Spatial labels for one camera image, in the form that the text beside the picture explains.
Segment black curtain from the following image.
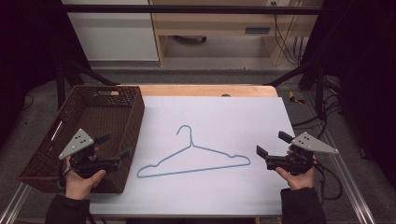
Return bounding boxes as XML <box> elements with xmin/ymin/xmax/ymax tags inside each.
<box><xmin>0</xmin><ymin>0</ymin><xmax>92</xmax><ymax>150</ymax></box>
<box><xmin>302</xmin><ymin>0</ymin><xmax>396</xmax><ymax>189</ymax></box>

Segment yellow and black tool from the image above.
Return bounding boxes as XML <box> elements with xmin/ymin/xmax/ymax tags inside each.
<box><xmin>288</xmin><ymin>91</ymin><xmax>306</xmax><ymax>105</ymax></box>

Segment brown woven basket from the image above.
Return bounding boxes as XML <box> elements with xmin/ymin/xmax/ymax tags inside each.
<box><xmin>16</xmin><ymin>84</ymin><xmax>147</xmax><ymax>194</ymax></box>

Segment white table sheet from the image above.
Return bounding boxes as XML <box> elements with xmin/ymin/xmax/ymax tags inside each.
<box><xmin>89</xmin><ymin>95</ymin><xmax>295</xmax><ymax>217</ymax></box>

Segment black metal frame strut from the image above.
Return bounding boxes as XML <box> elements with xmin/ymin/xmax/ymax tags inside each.
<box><xmin>266</xmin><ymin>59</ymin><xmax>327</xmax><ymax>120</ymax></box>
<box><xmin>55</xmin><ymin>57</ymin><xmax>120</xmax><ymax>110</ymax></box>

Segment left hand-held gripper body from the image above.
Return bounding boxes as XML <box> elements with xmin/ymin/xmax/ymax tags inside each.
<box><xmin>58</xmin><ymin>128</ymin><xmax>121</xmax><ymax>180</ymax></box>

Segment wooden table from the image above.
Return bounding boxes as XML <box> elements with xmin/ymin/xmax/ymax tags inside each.
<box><xmin>119</xmin><ymin>84</ymin><xmax>279</xmax><ymax>98</ymax></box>

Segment black floor cables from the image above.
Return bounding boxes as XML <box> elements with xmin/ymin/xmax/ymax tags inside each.
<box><xmin>291</xmin><ymin>76</ymin><xmax>344</xmax><ymax>140</ymax></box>

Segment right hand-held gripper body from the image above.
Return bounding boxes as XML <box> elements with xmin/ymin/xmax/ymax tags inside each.
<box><xmin>265</xmin><ymin>131</ymin><xmax>340</xmax><ymax>176</ymax></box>

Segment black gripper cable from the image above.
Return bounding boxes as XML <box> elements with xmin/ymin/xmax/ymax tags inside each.
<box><xmin>312</xmin><ymin>160</ymin><xmax>344</xmax><ymax>202</ymax></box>
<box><xmin>56</xmin><ymin>158</ymin><xmax>73</xmax><ymax>190</ymax></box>

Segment blue wire clothes hanger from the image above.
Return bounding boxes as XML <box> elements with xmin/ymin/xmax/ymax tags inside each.
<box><xmin>136</xmin><ymin>124</ymin><xmax>252</xmax><ymax>179</ymax></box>

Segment aluminium rail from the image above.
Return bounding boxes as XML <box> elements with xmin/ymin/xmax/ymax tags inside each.
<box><xmin>302</xmin><ymin>91</ymin><xmax>378</xmax><ymax>224</ymax></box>
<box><xmin>0</xmin><ymin>182</ymin><xmax>33</xmax><ymax>224</ymax></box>

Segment light wooden desk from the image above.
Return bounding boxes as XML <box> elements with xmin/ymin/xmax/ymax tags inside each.
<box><xmin>148</xmin><ymin>0</ymin><xmax>325</xmax><ymax>67</ymax></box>

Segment person's left hand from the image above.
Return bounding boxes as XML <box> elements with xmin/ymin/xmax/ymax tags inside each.
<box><xmin>64</xmin><ymin>147</ymin><xmax>107</xmax><ymax>201</ymax></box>

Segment white cabinet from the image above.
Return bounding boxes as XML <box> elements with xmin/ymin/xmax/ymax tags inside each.
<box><xmin>61</xmin><ymin>0</ymin><xmax>160</xmax><ymax>63</ymax></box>

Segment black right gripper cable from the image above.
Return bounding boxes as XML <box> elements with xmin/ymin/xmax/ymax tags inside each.
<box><xmin>312</xmin><ymin>160</ymin><xmax>344</xmax><ymax>202</ymax></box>

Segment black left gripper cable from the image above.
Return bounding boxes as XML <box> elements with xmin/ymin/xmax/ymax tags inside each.
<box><xmin>56</xmin><ymin>158</ymin><xmax>73</xmax><ymax>190</ymax></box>

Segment black horizontal frame bar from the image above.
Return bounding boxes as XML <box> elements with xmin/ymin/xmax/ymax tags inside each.
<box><xmin>60</xmin><ymin>4</ymin><xmax>323</xmax><ymax>16</ymax></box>

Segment black hanging cables bundle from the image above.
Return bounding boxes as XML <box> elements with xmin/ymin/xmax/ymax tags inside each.
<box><xmin>273</xmin><ymin>1</ymin><xmax>305</xmax><ymax>66</ymax></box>

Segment person's right hand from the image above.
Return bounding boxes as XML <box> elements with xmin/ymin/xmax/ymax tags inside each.
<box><xmin>275</xmin><ymin>148</ymin><xmax>317</xmax><ymax>191</ymax></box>

